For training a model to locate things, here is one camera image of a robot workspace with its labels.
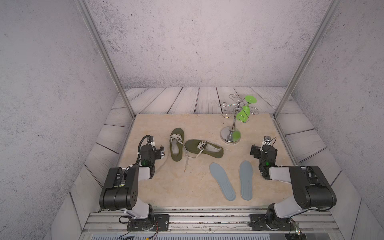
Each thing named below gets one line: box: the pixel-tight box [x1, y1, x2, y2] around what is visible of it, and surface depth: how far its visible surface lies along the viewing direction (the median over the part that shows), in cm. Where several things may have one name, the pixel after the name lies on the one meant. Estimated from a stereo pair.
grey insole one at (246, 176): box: [239, 160, 253, 201], surface depth 88 cm
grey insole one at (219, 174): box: [209, 162, 236, 202], surface depth 88 cm
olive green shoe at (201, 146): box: [184, 139, 224, 159], surface depth 100 cm
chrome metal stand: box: [218, 93, 260, 145], surface depth 107 cm
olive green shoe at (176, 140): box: [169, 127, 185, 162], surface depth 100 cm
